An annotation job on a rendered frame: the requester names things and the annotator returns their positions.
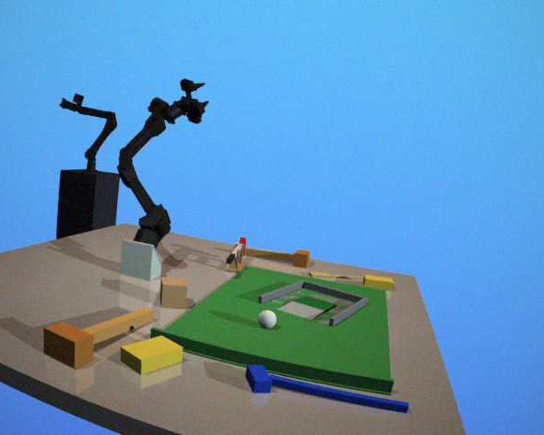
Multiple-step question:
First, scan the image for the blue putter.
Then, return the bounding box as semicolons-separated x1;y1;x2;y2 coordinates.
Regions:
246;365;409;413

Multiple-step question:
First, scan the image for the green flat mat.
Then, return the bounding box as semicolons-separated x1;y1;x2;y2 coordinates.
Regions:
164;266;391;379

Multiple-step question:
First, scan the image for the white golf ball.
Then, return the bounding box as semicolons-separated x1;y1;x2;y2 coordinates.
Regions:
257;310;277;329

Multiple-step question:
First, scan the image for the yellow rectangular block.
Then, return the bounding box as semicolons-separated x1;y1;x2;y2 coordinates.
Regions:
363;275;393;291
121;335;183;375

